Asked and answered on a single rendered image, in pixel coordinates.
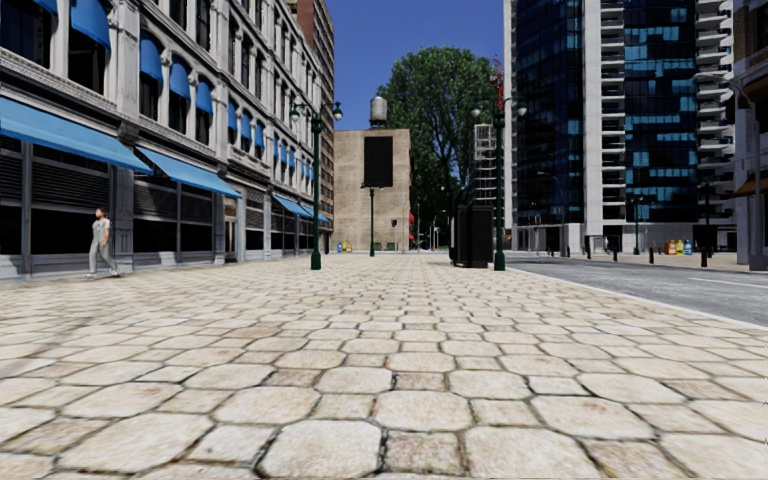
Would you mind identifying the dark box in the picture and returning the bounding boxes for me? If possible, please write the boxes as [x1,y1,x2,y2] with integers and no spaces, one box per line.
[454,204,495,269]

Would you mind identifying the glass tower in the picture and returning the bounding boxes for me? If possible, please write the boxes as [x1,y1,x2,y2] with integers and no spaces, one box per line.
[503,0,738,256]

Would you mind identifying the person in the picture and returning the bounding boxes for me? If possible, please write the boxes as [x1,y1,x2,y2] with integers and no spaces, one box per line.
[84,208,120,279]

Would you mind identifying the green street lamp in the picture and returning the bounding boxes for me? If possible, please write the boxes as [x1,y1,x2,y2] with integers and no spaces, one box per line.
[470,97,529,272]
[289,100,344,271]
[627,194,646,256]
[360,182,385,258]

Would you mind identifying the tree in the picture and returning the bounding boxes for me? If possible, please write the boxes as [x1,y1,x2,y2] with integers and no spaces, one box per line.
[376,46,499,241]

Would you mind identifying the white scaffold tower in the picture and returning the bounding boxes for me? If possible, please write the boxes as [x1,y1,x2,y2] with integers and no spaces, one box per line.
[472,123,499,207]

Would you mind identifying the tan brick building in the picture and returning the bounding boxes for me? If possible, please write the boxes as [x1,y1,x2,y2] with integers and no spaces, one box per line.
[332,95,413,253]

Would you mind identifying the brown brick tower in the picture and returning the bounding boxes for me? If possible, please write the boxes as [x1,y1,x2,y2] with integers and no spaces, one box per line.
[287,0,336,229]

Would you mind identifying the pale stone building blue awnings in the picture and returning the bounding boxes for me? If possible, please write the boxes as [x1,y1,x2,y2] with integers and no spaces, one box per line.
[0,0,332,281]

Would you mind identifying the pale concrete building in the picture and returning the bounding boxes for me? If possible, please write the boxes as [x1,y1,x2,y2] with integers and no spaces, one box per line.
[722,0,768,272]

